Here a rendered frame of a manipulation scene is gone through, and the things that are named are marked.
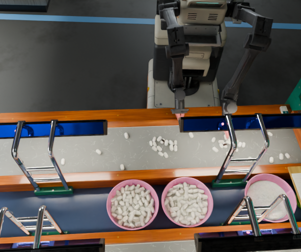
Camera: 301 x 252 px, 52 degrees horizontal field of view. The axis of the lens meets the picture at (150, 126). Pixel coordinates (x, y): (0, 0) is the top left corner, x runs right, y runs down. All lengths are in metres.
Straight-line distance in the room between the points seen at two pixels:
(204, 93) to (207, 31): 0.82
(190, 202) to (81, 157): 0.65
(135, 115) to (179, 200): 0.58
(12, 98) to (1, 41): 0.85
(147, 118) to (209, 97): 0.93
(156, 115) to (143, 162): 0.32
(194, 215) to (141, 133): 0.57
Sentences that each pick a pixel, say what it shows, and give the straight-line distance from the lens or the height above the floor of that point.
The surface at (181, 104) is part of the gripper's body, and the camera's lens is 1.82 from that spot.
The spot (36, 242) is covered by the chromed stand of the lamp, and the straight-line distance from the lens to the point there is 1.26.
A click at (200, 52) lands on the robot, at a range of 2.15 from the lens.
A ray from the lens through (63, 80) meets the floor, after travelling 3.21.
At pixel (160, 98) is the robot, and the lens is 2.61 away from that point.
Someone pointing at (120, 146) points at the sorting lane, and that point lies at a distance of 1.81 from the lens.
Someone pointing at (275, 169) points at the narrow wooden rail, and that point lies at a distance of 1.86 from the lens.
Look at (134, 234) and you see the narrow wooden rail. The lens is 1.58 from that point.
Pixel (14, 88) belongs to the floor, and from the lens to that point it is 3.28.
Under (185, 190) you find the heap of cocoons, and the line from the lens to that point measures 1.69.
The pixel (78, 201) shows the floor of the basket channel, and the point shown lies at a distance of 1.76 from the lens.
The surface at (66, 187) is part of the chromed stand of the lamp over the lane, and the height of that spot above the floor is 0.75.
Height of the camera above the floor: 2.29
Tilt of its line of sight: 56 degrees down
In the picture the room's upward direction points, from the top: 3 degrees clockwise
